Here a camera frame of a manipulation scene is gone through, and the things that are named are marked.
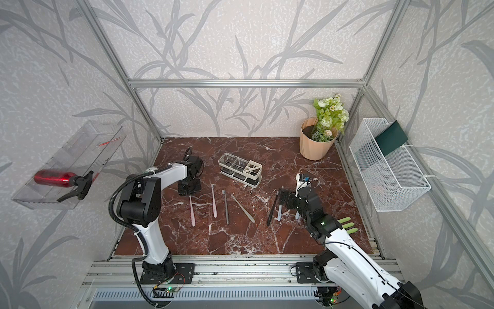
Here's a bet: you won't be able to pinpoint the beige toothbrush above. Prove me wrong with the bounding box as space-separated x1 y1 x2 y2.
231 194 255 223

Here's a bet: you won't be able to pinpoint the red spray bottle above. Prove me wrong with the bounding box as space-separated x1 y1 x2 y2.
33 169 94 203

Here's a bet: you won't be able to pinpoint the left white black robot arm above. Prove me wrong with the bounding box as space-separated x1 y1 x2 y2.
108 155 203 280

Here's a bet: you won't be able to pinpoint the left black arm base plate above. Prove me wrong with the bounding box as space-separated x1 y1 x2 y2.
140 262 196 285

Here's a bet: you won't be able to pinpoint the white wire mesh basket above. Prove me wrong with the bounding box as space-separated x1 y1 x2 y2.
349 118 431 212

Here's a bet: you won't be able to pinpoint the beige ribbed flower pot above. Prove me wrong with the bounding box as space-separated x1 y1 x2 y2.
299 117 338 161

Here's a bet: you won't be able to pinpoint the green white artificial flowers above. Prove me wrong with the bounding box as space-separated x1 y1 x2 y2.
310 93 349 143

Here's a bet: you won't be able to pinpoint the green toy garden fork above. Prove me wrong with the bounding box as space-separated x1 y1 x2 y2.
338 217 358 235

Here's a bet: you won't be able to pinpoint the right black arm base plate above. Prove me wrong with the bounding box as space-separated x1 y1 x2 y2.
295 262 329 284

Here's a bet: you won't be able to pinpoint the clear plastic wall shelf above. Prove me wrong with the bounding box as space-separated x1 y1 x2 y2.
12 121 126 210

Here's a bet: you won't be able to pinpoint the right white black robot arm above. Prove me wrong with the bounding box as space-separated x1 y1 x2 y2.
279 187 425 308

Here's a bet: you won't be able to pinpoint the dark grey toothbrush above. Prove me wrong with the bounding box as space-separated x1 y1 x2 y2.
222 189 230 225

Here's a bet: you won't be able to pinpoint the pink toothbrush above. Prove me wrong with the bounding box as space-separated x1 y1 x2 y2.
189 196 196 227
210 184 217 218

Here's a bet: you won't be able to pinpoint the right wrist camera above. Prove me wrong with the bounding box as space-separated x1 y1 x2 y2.
295 173 312 197

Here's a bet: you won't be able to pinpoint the aluminium mounting rail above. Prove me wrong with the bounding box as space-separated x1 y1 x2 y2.
80 254 404 289

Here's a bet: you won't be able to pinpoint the black toothbrush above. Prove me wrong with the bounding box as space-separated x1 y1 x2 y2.
266 194 278 226

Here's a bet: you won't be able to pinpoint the aluminium frame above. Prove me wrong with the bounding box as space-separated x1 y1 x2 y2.
75 1 493 288

